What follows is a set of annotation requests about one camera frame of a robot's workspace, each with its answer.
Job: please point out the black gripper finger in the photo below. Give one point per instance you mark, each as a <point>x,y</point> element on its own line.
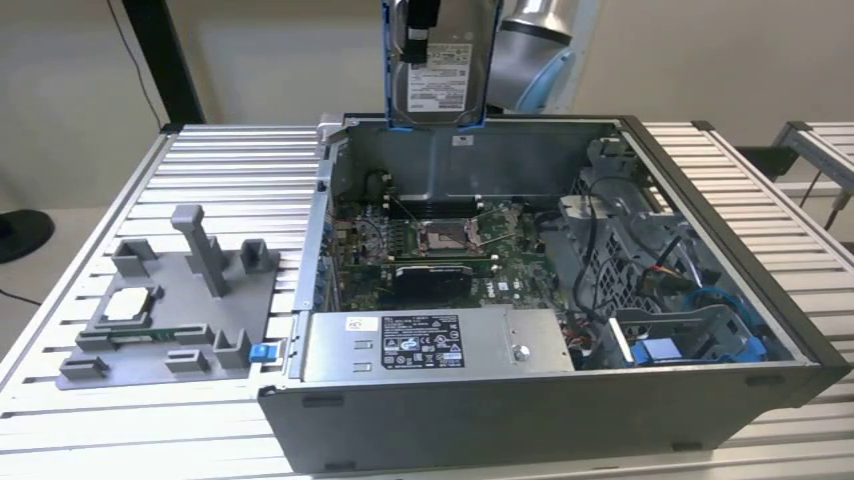
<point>421,15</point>

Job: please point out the hard disk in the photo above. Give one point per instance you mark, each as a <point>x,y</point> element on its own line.
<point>448,85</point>

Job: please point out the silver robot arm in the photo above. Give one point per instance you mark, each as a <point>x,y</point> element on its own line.
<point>528,55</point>

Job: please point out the metal disk bay cage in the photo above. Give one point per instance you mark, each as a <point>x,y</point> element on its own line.
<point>668,225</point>

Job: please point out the small white sticker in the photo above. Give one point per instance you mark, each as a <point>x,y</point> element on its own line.
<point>462,140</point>

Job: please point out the black RAM slot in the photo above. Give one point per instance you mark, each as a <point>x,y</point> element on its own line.
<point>441,200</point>
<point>441,208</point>
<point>441,214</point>
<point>441,204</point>

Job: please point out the metal locking lever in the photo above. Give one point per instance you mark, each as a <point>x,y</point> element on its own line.
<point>407,210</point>

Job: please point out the CPU socket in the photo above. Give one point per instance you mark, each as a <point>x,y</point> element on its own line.
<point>444,240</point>

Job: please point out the green motherboard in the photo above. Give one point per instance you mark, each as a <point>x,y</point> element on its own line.
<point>521,250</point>

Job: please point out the black graphics card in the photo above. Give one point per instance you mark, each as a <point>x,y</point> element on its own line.
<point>430,285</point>

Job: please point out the aluminium slat side table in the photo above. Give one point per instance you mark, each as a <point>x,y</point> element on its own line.
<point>828,145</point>

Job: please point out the silver power supply box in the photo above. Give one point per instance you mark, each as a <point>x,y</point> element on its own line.
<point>334,345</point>

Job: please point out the grey parts rack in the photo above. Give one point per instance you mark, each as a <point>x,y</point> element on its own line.
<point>194,310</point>

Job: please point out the small blue plastic clip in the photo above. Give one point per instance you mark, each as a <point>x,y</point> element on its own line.
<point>261,352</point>

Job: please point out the silver CPU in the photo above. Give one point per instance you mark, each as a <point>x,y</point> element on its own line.
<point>130,305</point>

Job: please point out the black round stand base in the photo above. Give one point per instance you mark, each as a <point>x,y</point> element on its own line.
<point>23,235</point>

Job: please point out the green RAM stick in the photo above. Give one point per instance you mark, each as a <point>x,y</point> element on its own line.
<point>157,334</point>

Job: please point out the black open PC case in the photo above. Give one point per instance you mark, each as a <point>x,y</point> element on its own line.
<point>468,425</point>

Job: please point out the black upright post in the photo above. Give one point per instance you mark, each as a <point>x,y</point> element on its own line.
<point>167,65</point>

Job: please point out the blue disk bay bracket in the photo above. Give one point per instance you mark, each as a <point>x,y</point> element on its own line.
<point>657,352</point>

